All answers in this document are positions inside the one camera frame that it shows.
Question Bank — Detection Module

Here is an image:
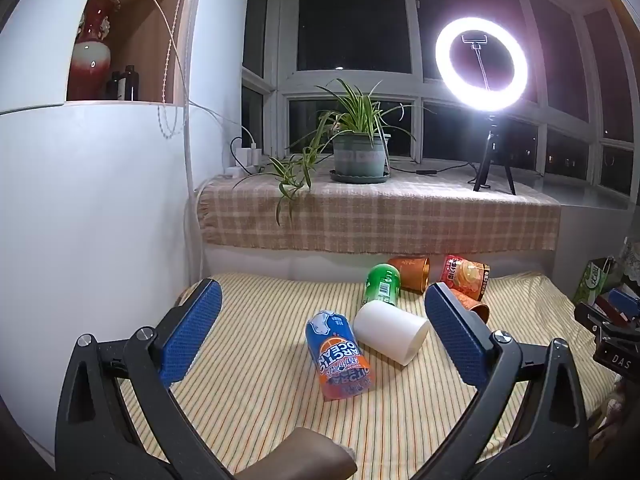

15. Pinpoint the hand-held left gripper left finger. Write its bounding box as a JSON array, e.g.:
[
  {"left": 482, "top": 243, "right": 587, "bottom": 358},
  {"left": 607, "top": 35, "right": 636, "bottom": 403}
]
[{"left": 55, "top": 278, "right": 236, "bottom": 480}]

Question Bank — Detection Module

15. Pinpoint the red and white vase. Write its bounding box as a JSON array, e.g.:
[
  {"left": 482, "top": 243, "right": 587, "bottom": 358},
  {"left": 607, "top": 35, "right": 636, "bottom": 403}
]
[{"left": 70, "top": 0, "right": 122, "bottom": 102}]

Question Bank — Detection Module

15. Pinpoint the green cup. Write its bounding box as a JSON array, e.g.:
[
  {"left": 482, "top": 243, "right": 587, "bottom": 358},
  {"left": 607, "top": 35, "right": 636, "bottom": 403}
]
[{"left": 361, "top": 262, "right": 402, "bottom": 309}]

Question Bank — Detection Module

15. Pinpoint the white ring light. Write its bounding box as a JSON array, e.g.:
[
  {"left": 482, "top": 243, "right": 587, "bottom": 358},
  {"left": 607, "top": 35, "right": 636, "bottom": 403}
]
[{"left": 434, "top": 16, "right": 529, "bottom": 106}]

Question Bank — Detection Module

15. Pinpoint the white cup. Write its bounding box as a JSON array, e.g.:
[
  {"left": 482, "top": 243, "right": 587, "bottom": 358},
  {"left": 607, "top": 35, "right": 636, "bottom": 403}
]
[{"left": 353, "top": 300, "right": 431, "bottom": 367}]

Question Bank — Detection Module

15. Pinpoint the black tripod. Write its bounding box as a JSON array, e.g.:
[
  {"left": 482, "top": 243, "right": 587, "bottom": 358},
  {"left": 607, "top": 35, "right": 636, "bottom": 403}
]
[{"left": 472, "top": 115, "right": 517, "bottom": 196}]

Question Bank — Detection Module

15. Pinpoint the yellow striped bed sheet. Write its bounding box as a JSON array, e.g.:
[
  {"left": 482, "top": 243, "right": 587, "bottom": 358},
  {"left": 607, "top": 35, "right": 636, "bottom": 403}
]
[{"left": 117, "top": 272, "right": 621, "bottom": 480}]

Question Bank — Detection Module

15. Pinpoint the phone holder clamp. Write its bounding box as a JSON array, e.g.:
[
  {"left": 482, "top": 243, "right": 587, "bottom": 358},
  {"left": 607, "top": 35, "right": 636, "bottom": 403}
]
[{"left": 460, "top": 32, "right": 492, "bottom": 88}]

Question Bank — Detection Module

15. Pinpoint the brown patterned cup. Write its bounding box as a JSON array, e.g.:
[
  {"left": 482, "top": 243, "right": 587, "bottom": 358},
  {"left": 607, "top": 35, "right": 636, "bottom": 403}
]
[
  {"left": 387, "top": 255, "right": 431, "bottom": 294},
  {"left": 450, "top": 287, "right": 491, "bottom": 325}
]

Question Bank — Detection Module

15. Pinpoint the blue and orange printed cup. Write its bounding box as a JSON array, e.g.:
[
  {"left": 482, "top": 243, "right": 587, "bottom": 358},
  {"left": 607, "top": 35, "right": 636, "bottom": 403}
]
[{"left": 305, "top": 310, "right": 375, "bottom": 404}]

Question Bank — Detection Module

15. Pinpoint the green packet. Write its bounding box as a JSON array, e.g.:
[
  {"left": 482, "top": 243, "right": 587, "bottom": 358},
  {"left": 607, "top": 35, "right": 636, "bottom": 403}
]
[{"left": 574, "top": 257, "right": 619, "bottom": 307}]

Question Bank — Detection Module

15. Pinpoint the black cable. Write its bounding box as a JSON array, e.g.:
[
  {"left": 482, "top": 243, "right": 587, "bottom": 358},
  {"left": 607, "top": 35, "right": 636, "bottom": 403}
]
[{"left": 390, "top": 160, "right": 482, "bottom": 184}]

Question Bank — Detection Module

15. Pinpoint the potted spider plant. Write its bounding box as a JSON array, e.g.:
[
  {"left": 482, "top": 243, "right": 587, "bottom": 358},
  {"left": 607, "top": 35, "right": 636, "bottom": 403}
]
[{"left": 232, "top": 78, "right": 436, "bottom": 226}]

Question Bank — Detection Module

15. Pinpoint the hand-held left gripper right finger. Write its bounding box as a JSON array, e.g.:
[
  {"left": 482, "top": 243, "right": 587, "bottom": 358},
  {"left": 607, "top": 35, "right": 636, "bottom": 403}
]
[{"left": 407, "top": 282, "right": 592, "bottom": 480}]

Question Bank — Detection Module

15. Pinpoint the white beaded blind cord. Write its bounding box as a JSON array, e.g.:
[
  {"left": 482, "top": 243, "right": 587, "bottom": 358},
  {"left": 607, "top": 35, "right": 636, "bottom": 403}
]
[{"left": 158, "top": 0, "right": 195, "bottom": 139}]

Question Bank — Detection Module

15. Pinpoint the white window frame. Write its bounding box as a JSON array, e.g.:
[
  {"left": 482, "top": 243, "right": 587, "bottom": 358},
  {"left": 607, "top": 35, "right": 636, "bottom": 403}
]
[{"left": 242, "top": 0, "right": 640, "bottom": 211}]

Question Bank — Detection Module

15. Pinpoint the green plant saucer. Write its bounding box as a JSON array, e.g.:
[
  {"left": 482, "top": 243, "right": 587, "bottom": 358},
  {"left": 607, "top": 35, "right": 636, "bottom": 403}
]
[{"left": 329, "top": 169, "right": 392, "bottom": 184}]

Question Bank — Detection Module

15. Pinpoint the red and orange printed cup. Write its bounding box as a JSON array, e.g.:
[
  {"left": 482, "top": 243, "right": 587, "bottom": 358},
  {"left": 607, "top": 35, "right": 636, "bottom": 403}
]
[{"left": 439, "top": 255, "right": 491, "bottom": 302}]

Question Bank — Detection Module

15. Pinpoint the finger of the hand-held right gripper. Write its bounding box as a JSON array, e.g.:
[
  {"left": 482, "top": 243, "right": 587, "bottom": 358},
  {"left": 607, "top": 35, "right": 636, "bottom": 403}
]
[{"left": 606, "top": 287, "right": 640, "bottom": 320}]

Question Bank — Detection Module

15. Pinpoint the beige plaid cloth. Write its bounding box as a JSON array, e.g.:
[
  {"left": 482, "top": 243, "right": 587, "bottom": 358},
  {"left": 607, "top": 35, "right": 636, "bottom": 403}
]
[{"left": 196, "top": 172, "right": 562, "bottom": 256}]

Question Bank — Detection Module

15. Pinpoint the wooden wall shelf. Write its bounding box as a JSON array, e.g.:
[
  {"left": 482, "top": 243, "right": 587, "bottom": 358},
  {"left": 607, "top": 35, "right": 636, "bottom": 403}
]
[{"left": 65, "top": 0, "right": 202, "bottom": 106}]

